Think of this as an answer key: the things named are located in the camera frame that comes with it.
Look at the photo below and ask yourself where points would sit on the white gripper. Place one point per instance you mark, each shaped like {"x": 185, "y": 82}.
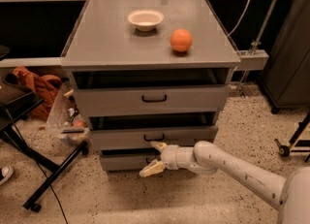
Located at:
{"x": 169, "y": 157}

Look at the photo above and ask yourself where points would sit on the grey drawer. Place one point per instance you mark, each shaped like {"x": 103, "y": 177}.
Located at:
{"x": 127, "y": 159}
{"x": 151, "y": 100}
{"x": 141, "y": 138}

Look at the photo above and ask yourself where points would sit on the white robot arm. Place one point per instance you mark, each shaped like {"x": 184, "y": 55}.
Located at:
{"x": 289, "y": 196}

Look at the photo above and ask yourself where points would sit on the grey bottom drawer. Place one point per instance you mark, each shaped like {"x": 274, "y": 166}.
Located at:
{"x": 127, "y": 159}

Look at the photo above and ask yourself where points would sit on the grey top drawer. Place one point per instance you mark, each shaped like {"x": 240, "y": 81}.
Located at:
{"x": 151, "y": 100}

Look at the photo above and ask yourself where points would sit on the grey drawer cabinet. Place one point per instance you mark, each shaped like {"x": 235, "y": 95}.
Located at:
{"x": 107, "y": 51}

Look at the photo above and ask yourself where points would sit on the clear plastic bag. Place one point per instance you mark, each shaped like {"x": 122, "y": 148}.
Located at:
{"x": 65, "y": 121}

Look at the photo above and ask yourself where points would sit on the orange ball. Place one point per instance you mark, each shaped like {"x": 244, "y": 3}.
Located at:
{"x": 181, "y": 40}

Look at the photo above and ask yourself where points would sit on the black wheeled tripod base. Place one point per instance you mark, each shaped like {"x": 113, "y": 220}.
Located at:
{"x": 297, "y": 144}

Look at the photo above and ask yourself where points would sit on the orange backpack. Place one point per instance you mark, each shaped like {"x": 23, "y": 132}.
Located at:
{"x": 46, "y": 87}

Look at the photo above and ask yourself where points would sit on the white paper bowl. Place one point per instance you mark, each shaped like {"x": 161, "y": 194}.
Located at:
{"x": 145, "y": 20}

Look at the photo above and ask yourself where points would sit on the dark grey cabinet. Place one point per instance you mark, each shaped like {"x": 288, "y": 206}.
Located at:
{"x": 285, "y": 79}

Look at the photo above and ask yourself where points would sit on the black folding stand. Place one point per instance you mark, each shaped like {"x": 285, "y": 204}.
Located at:
{"x": 16, "y": 102}

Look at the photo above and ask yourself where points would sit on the white sneaker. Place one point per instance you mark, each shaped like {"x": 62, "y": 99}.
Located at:
{"x": 5, "y": 174}

